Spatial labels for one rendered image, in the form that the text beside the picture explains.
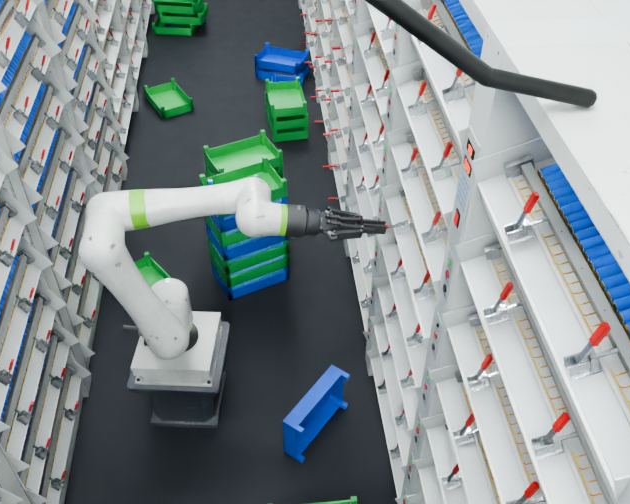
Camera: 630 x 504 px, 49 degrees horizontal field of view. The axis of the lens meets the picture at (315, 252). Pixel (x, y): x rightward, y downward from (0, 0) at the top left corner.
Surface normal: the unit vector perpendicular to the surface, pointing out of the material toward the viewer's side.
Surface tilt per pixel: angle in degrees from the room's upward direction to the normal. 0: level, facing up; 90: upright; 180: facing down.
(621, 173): 0
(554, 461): 20
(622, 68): 0
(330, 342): 0
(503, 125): 90
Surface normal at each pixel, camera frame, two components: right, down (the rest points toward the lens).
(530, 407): -0.34, -0.66
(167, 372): -0.04, 0.68
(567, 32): 0.00, -0.73
